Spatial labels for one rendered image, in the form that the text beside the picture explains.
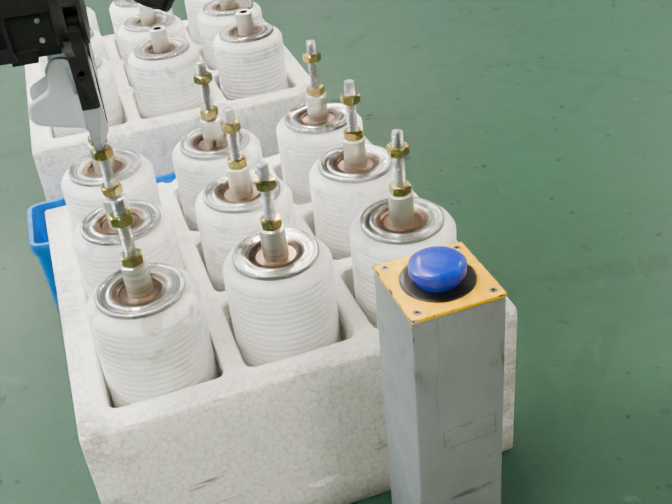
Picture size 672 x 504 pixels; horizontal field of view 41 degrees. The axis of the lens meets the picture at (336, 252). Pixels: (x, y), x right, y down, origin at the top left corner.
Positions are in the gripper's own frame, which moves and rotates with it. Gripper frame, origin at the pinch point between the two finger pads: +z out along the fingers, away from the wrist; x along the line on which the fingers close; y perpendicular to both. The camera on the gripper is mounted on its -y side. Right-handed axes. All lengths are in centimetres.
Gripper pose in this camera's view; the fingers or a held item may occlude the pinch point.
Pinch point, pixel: (103, 131)
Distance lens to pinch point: 81.5
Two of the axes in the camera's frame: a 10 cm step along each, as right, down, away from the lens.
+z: 0.9, 8.2, 5.6
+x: 2.4, 5.3, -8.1
